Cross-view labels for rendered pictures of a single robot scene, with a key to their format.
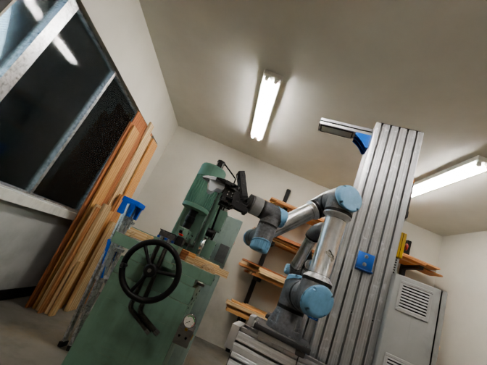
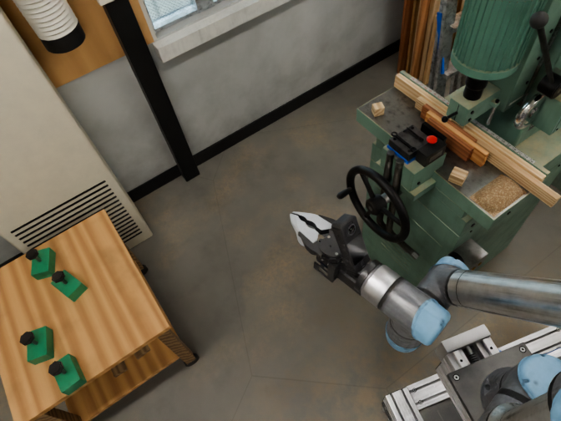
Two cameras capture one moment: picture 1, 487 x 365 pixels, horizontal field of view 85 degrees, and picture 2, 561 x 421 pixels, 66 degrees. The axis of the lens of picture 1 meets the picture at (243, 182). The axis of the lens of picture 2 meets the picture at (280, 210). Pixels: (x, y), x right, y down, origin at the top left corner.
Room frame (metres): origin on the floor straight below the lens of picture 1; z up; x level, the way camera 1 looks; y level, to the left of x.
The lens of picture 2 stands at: (0.73, -0.28, 1.99)
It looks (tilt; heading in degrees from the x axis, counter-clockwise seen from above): 56 degrees down; 61
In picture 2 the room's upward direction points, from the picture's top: 10 degrees counter-clockwise
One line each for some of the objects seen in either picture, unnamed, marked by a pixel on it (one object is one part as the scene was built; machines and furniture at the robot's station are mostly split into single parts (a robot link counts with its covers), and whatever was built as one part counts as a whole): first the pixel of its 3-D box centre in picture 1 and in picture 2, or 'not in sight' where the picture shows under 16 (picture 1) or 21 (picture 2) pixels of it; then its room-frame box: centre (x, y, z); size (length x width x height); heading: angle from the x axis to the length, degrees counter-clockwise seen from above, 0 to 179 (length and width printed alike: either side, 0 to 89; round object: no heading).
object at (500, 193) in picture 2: (209, 267); (499, 191); (1.61, -0.02, 0.92); 0.14 x 0.09 x 0.04; 177
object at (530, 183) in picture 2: (186, 257); (479, 146); (1.70, 0.13, 0.92); 0.54 x 0.02 x 0.04; 87
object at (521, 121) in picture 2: (201, 245); (531, 110); (1.83, 0.08, 1.02); 0.12 x 0.03 x 0.12; 177
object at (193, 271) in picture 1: (164, 258); (429, 155); (1.60, 0.23, 0.87); 0.61 x 0.30 x 0.06; 87
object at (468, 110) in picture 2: (182, 235); (472, 103); (1.73, 0.21, 1.03); 0.14 x 0.07 x 0.09; 177
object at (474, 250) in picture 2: (185, 334); (464, 261); (1.55, -0.04, 0.58); 0.12 x 0.08 x 0.08; 177
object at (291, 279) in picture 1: (296, 292); (539, 389); (1.19, -0.40, 0.98); 0.13 x 0.12 x 0.14; 8
